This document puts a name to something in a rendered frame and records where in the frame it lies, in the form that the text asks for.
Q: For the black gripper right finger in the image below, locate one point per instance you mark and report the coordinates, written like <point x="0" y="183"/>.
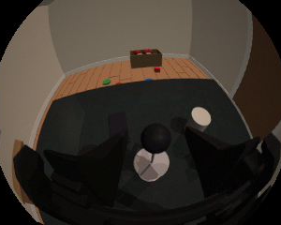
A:
<point x="215" y="160"/>

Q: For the white cylinder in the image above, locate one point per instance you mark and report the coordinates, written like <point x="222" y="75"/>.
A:
<point x="198" y="119"/>

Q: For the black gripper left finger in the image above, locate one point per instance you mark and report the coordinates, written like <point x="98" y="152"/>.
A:
<point x="99" y="168"/>

